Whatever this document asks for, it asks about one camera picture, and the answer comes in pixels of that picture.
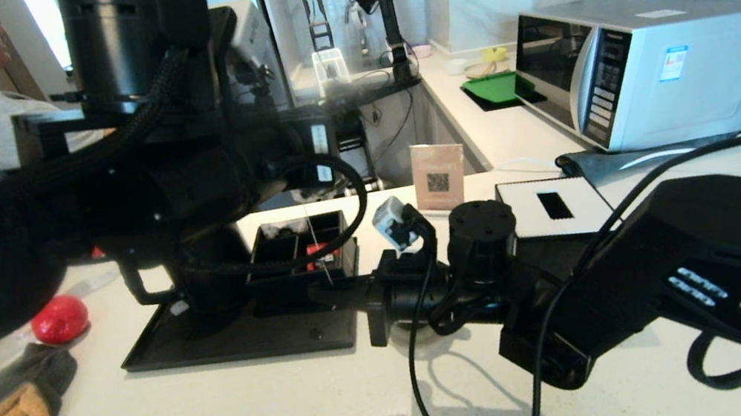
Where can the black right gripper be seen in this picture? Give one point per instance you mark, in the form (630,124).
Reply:
(400,293)

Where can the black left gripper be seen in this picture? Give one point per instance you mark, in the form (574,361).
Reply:
(312,153)

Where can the pyramid tea bag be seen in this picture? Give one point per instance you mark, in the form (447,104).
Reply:
(300,195)

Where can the black electric kettle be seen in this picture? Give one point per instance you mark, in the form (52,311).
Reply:
(219,293)

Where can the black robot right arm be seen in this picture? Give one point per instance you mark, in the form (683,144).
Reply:
(688,260)

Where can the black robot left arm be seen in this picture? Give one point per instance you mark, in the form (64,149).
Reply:
(41,218)

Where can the black white tea sachet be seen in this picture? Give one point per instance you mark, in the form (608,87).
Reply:
(280,229)

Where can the red sachet packet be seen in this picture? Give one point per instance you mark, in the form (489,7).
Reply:
(317,251)

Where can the black compartment organizer box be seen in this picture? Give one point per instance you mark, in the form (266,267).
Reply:
(272,251)

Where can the black equipment stand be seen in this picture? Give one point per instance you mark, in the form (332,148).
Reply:
(385,115)

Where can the black serving tray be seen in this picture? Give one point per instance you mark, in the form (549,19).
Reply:
(250,341)

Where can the acrylic QR code sign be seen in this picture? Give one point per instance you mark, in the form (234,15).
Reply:
(439,177)

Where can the black ladder rack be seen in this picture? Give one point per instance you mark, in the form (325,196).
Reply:
(316,17)

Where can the small pale bowl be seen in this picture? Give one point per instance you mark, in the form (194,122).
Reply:
(421,49)

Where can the white bowl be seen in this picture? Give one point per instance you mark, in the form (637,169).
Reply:
(454,67)

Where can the green cutting board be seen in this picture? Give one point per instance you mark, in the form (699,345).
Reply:
(495,89)

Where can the black tissue box white lid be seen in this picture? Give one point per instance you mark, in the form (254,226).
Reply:
(529,211)

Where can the black flat tray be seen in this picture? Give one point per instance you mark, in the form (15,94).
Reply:
(511,104)

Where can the yellow bowl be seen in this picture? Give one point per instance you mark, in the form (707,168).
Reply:
(494,55)

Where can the red toy tomato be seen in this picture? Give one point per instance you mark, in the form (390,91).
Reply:
(59,319)

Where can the window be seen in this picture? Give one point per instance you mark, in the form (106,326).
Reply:
(47,28)

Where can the silver microwave oven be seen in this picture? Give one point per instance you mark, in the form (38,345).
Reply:
(695,78)

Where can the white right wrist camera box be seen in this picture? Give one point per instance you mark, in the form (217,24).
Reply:
(392,223)

